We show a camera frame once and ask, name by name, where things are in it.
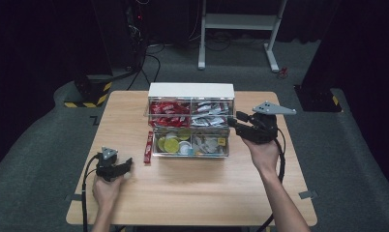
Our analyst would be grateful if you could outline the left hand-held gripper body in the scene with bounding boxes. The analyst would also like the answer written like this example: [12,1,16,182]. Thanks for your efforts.
[95,146,123,183]

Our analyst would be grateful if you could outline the white round capsule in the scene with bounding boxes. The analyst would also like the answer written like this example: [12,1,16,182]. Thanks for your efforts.
[178,140,193,155]

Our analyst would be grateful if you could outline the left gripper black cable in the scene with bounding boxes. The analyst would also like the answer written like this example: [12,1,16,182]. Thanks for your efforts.
[81,154,103,232]

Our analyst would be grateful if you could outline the pile of white packets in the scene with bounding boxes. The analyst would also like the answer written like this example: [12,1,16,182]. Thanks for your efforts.
[192,101,230,128]

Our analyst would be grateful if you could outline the white metal stand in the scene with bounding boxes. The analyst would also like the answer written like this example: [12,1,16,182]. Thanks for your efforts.
[197,0,288,73]

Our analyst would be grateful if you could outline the white drawer organizer box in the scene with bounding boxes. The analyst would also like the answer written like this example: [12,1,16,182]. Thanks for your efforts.
[147,82,235,130]

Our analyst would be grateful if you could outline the black base with yellow mark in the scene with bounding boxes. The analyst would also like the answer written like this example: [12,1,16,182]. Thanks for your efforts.
[293,84,343,113]

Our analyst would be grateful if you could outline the person's right hand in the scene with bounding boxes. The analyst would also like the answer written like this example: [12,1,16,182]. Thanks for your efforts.
[242,136,281,177]

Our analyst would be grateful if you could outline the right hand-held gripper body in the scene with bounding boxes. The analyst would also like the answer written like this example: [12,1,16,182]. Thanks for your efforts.
[235,101,297,145]

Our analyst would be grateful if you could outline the single red stick packet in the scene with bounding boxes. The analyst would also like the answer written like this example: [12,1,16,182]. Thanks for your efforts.
[143,130,154,164]

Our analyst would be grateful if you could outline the dark equipment rack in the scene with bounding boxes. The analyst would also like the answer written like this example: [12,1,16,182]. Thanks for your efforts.
[124,0,149,70]

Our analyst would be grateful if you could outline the black yellow striped base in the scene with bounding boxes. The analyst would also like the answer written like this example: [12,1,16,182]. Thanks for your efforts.
[64,74,114,109]

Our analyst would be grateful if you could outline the grey floor tape piece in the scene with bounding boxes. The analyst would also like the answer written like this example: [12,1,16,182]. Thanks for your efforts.
[298,189,319,200]

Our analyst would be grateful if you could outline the black floor cables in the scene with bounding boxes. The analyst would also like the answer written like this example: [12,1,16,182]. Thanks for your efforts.
[126,42,163,92]

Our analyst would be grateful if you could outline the person's left hand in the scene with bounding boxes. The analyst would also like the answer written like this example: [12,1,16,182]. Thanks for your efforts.
[92,174,128,214]

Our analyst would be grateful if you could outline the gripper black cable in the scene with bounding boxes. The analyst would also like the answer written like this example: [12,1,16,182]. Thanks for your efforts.
[255,128,286,232]
[81,154,103,232]

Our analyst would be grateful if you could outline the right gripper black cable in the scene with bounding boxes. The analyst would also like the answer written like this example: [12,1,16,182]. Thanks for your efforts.
[255,128,286,232]

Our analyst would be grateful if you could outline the pile of red packets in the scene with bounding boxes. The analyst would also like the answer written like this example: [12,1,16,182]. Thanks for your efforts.
[149,101,191,128]

